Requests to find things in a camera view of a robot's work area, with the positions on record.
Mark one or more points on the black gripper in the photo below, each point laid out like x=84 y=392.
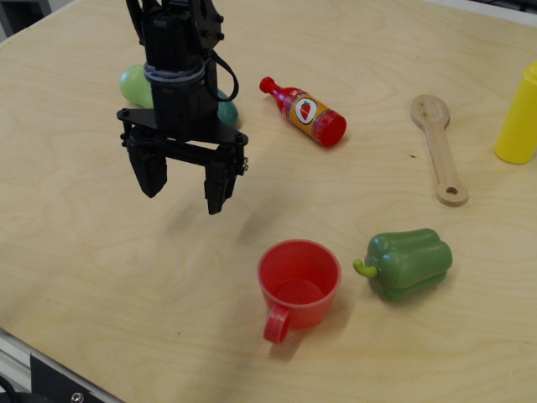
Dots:
x=183 y=125

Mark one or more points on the dark green toy cucumber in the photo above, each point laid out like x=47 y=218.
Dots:
x=227 y=111

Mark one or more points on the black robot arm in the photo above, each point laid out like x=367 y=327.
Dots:
x=179 y=38

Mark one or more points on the red plastic cup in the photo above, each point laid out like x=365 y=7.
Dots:
x=298 y=279

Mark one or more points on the light green toy pear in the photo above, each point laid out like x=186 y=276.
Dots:
x=135 y=88

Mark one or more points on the red toy ketchup bottle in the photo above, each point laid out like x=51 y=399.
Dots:
x=324 y=125

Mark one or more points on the green toy bell pepper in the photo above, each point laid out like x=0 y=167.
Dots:
x=401 y=264

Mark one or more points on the wooden spoon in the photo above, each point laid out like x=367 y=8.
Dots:
x=432 y=116

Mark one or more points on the yellow plastic bottle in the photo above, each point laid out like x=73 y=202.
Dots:
x=516 y=142

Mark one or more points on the black corner bracket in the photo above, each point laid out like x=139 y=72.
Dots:
x=55 y=382

